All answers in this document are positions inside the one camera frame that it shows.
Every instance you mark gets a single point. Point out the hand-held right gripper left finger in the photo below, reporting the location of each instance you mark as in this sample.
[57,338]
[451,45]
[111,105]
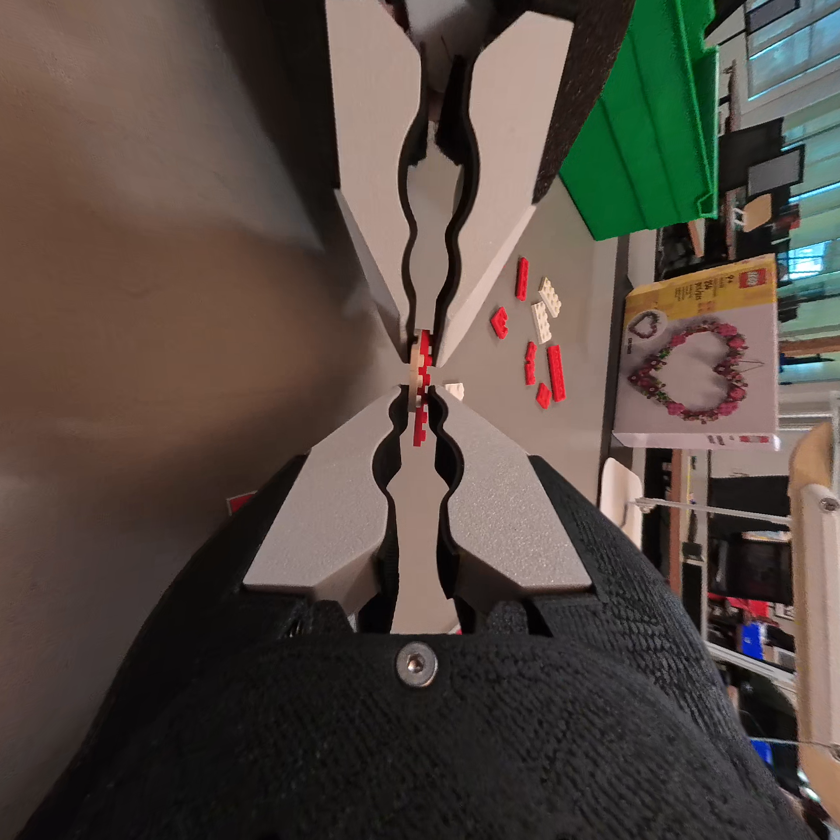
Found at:
[315,525]

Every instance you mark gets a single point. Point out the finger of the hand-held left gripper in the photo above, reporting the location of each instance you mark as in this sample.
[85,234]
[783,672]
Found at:
[512,131]
[367,131]

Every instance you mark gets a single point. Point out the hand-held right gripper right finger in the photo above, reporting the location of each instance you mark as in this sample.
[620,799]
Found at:
[518,525]

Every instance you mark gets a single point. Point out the red white toy brick frame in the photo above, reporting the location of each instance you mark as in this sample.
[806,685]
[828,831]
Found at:
[239,504]

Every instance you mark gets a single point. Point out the green plastic bin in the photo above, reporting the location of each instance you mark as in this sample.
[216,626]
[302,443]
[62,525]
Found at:
[709,131]
[623,164]

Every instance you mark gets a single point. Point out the white toy brick wedge plate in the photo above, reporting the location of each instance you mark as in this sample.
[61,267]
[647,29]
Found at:
[455,392]

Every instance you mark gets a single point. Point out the small red white brick assembly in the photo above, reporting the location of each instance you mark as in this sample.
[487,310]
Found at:
[420,394]

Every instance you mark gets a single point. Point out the yellow white toy set box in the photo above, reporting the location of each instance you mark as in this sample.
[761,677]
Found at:
[695,289]

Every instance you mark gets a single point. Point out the red toy brick wedge plate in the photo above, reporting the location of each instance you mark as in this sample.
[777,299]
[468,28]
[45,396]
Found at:
[543,396]

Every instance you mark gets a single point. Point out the red narrow toy brick plate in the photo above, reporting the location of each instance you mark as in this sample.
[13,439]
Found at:
[522,279]

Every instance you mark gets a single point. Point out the red curved toy brick piece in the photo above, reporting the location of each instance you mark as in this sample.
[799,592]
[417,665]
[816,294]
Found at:
[529,363]

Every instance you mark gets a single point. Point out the white rectangular toy brick plate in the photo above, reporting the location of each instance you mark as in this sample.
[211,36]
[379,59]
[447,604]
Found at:
[541,323]
[550,296]

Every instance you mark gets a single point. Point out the red notched toy brick wedge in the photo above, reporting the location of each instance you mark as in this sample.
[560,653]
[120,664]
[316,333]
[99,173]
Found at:
[499,323]

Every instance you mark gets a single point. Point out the wooden book stand white base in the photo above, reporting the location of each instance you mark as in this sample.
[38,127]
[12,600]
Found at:
[817,623]

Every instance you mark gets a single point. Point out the large black wall screen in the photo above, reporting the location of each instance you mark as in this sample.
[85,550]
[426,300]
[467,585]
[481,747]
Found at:
[751,154]

